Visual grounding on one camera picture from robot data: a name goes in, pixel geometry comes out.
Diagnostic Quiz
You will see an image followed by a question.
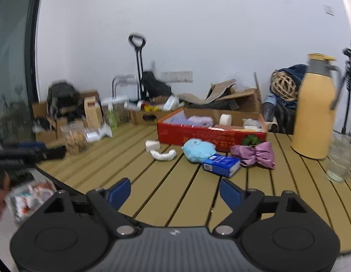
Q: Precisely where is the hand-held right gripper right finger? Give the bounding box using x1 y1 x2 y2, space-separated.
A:
214 178 309 237

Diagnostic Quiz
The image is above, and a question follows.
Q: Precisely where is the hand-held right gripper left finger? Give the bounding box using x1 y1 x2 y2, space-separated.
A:
43 177 136 237

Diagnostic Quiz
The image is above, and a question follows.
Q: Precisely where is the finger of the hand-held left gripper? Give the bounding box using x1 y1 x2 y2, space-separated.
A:
34 146 66 163
2 141 46 151

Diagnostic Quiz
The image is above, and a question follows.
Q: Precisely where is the pink fabric bow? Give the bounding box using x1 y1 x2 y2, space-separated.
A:
231 142 276 170

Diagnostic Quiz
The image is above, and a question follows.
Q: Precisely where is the light blue plush toy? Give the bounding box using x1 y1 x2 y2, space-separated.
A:
182 139 217 163

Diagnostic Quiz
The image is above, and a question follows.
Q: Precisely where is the red cardboard box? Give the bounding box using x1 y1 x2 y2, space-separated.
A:
157 108 267 153

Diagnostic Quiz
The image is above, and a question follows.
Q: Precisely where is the white sequin pouch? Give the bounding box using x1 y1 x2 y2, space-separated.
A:
243 118 263 128

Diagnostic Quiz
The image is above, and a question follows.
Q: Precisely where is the lavender fluffy towel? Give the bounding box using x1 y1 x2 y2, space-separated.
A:
186 116 214 128

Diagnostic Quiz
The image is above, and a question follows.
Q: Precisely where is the purple sock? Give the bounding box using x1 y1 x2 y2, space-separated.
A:
164 110 189 125

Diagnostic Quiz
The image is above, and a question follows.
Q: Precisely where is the white curved soft piece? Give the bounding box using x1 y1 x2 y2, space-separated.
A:
151 149 177 162

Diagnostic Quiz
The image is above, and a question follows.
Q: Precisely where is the clear cookie jar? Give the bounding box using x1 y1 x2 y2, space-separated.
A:
61 122 88 156

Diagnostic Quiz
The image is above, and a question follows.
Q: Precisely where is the blue and white carton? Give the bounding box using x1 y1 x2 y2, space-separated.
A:
203 153 241 178

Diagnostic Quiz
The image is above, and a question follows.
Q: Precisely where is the clear plastic packet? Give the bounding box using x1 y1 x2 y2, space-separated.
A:
85 129 103 143

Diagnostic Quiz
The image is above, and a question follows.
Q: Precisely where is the tan slatted folding table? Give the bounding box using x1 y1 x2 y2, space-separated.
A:
36 123 351 257

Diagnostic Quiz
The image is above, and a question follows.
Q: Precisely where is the green leafy decoration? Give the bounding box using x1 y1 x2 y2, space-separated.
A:
241 135 262 146

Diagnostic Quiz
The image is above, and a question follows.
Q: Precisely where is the light wooden box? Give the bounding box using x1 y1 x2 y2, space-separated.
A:
84 96 104 129

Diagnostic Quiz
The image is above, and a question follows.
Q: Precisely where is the dark grey backpack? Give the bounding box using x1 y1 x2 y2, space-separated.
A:
47 82 83 122

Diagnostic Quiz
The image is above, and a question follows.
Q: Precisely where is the white paper packet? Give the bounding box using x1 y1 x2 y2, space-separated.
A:
98 123 113 138

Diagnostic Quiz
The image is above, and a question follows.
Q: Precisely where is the green bottle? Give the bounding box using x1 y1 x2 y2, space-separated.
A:
105 108 119 131

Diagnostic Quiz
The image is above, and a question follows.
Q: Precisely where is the small cardboard box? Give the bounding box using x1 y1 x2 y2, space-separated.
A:
129 102 182 125

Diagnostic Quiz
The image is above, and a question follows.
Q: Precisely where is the clear jar with dried goods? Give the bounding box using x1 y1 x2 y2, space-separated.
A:
114 102 130 124

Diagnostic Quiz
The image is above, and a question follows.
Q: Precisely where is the glass sliding door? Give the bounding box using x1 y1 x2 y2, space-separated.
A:
0 0 47 145

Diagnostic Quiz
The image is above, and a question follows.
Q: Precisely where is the large open cardboard box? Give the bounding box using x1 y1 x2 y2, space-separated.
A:
178 72 262 114

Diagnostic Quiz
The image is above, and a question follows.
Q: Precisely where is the white tube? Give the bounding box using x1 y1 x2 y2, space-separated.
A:
162 95 180 111

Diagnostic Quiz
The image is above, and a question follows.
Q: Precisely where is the white folding stool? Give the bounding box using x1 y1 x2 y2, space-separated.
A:
112 74 137 98

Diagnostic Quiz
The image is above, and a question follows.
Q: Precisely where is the black bag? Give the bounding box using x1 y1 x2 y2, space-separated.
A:
141 71 172 98

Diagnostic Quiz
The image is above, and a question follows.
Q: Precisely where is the clear drinking glass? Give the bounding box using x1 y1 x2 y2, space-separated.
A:
326 134 351 184

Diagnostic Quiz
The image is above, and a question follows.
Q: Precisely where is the yellow thermos jug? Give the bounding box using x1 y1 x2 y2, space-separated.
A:
291 53 342 160

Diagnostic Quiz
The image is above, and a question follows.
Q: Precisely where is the woven rattan ball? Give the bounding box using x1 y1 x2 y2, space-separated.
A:
270 68 299 101

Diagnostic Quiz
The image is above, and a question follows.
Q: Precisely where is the black pull handle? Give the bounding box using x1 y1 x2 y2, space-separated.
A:
128 34 147 97

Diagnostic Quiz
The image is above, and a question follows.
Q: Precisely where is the white wall outlet strip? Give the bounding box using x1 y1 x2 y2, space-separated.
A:
161 71 193 83

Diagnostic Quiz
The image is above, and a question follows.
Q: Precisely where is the black camera tripod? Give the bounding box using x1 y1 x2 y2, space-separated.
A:
340 41 351 136

